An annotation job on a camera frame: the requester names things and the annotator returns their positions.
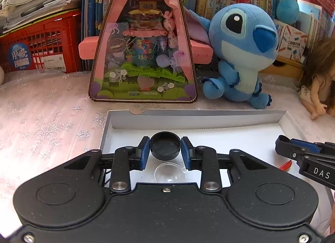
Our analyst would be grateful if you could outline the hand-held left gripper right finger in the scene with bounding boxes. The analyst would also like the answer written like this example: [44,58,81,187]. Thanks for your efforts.
[180,137,265,194]

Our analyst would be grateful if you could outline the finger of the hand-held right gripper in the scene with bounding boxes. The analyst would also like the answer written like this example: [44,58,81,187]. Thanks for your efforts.
[275,135,310,160]
[289,138,335,155]

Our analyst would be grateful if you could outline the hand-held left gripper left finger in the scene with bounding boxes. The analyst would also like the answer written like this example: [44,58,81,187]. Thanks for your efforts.
[64,136,151,194]

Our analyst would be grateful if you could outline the black bottle cap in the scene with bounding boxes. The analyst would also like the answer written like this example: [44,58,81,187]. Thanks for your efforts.
[150,132,182,161]

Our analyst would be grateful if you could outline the white cardboard box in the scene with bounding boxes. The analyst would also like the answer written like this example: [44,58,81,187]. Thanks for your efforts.
[99,109,330,202]

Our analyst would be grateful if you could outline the clear round lid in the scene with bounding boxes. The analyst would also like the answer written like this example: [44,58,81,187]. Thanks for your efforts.
[154,163,188,184]

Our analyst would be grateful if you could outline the brown-haired doll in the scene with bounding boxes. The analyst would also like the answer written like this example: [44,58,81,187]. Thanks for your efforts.
[298,37,335,121]

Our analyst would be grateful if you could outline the wooden drawer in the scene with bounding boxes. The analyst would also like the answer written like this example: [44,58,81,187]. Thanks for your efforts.
[264,57,304,81]

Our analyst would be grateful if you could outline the pink triangular toy display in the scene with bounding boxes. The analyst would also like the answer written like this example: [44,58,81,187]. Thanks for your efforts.
[79,0,214,102]

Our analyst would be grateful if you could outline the pink snowflake tablecloth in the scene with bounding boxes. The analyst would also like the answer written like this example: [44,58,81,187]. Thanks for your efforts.
[0,70,335,233]

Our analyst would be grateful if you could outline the white printed carton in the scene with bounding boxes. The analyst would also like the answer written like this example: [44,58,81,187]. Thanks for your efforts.
[273,19,308,63]

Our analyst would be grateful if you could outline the blue alien plush toy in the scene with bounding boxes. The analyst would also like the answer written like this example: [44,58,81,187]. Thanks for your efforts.
[183,3,279,110]

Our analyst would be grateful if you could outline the row of light blue books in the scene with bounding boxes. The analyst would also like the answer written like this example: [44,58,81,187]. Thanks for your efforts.
[298,0,333,50]

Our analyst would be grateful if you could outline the blue plush ball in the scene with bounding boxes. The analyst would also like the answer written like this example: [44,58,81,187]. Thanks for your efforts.
[277,0,300,23]

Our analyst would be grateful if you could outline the red plastic crate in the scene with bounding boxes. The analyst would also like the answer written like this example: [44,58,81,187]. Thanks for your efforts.
[0,10,83,74]

